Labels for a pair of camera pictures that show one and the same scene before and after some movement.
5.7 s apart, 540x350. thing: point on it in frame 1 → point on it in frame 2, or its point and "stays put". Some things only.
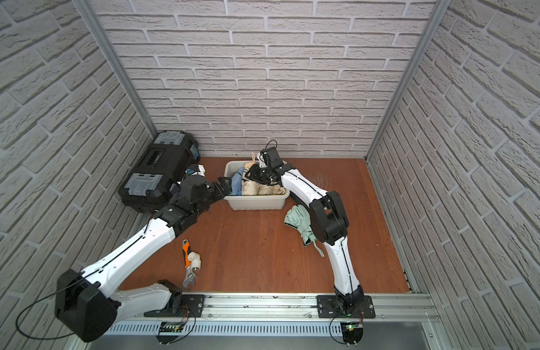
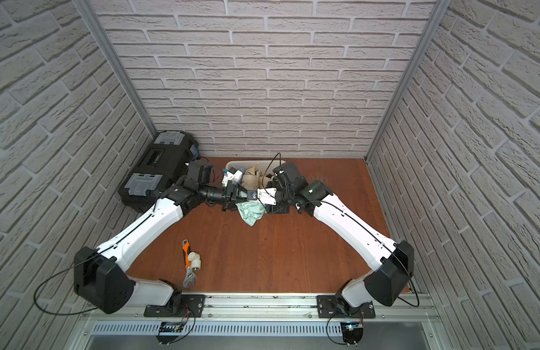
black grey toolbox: [148, 184] stays put
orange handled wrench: [191, 277] stays put
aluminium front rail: [398, 308] stays put
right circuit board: [352, 332] stays put
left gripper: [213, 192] → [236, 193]
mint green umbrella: [298, 216] → [251, 211]
